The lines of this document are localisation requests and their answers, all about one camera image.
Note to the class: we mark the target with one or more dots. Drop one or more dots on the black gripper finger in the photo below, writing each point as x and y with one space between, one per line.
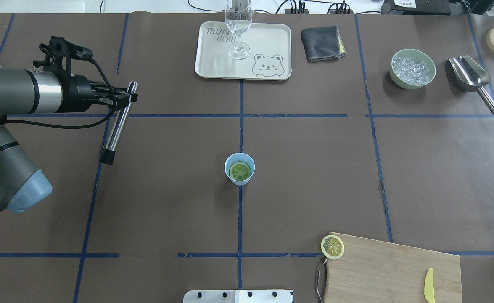
115 96

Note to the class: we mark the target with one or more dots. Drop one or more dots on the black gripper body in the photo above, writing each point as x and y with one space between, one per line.
80 92

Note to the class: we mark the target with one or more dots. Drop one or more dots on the metal muddler stick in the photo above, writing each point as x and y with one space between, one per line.
109 151

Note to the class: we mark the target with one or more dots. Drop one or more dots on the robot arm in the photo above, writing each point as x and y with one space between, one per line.
46 90

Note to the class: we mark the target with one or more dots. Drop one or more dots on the light blue plastic cup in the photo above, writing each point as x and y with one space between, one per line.
239 157

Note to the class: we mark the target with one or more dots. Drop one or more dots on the lemon slice on board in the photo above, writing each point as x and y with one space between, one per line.
332 247

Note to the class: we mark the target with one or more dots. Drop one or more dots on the clear wine glass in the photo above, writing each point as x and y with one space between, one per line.
238 18

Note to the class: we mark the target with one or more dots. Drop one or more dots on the cream bear tray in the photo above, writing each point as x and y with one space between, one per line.
268 47

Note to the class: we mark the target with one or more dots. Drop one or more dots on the grey folded cloth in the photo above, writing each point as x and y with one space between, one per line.
323 43

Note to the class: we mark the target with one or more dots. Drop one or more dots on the bamboo cutting board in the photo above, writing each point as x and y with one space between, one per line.
374 271

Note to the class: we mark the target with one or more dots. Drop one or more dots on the green bowl of ice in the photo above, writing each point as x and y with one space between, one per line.
412 69

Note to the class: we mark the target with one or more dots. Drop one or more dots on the metal ice scoop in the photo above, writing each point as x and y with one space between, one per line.
472 77

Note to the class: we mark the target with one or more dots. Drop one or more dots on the yellow plastic knife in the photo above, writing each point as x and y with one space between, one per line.
428 286

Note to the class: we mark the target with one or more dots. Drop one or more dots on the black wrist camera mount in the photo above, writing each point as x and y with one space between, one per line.
59 54

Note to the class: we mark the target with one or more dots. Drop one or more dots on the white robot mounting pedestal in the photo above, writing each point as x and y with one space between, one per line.
239 296

